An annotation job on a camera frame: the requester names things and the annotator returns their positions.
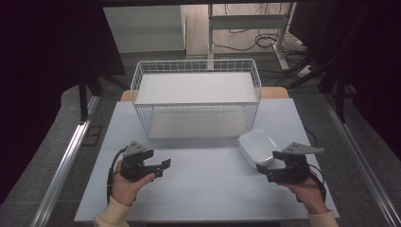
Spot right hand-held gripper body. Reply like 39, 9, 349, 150
267, 142, 325, 185

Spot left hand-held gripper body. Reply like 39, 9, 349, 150
119, 140, 155, 183

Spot white plastic container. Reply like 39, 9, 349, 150
236, 129, 280, 170

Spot person's left hand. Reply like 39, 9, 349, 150
110, 159, 157, 207

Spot person's right hand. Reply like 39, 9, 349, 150
278, 170, 329, 216

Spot black metal stand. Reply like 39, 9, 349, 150
282, 46, 349, 124
78, 62, 131, 125

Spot white power strip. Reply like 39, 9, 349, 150
295, 63, 314, 79

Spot black curtain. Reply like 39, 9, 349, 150
0, 0, 127, 202
288, 0, 401, 159

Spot white cabinet panel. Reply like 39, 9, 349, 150
102, 4, 187, 55

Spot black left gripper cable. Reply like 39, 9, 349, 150
106, 147, 128, 205

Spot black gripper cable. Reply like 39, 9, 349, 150
106, 147, 128, 205
296, 164, 327, 203

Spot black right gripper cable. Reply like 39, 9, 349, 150
296, 164, 327, 203

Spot aluminium rail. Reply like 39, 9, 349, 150
29, 94, 102, 227
321, 93, 401, 227

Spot white wire basket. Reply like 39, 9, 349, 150
130, 59, 263, 140

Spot black floor cables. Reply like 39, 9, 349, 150
211, 3, 311, 65

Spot white metal desk frame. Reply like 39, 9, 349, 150
206, 2, 297, 71

